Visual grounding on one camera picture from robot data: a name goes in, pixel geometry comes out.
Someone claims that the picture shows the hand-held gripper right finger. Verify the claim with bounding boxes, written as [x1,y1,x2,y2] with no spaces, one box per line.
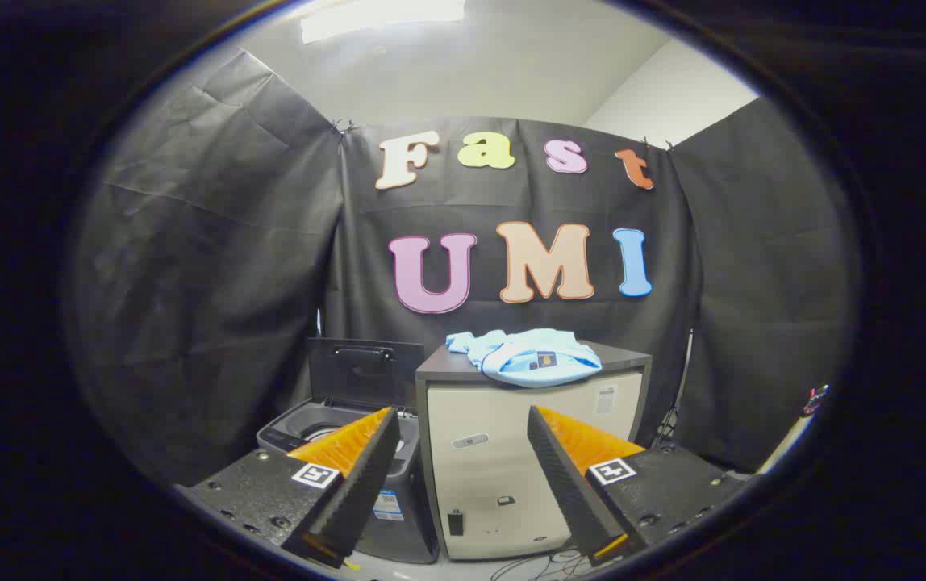
[527,405,750,567]

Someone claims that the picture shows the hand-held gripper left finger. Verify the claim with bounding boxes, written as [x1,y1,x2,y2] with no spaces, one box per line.
[175,406,402,571]

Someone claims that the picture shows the dark grey washing machine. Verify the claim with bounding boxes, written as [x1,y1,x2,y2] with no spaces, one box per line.
[257,399,440,564]

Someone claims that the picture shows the light blue shirt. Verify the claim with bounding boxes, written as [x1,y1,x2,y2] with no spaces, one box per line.
[445,328,603,389]

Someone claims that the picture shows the beige cabinet with dark top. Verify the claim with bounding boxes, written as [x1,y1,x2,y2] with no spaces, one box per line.
[415,339,653,562]

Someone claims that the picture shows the white pole with pink tip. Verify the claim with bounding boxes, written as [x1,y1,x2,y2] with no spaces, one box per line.
[757,386,831,475]

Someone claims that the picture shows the black backdrop cloth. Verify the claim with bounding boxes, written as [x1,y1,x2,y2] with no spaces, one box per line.
[68,48,863,485]

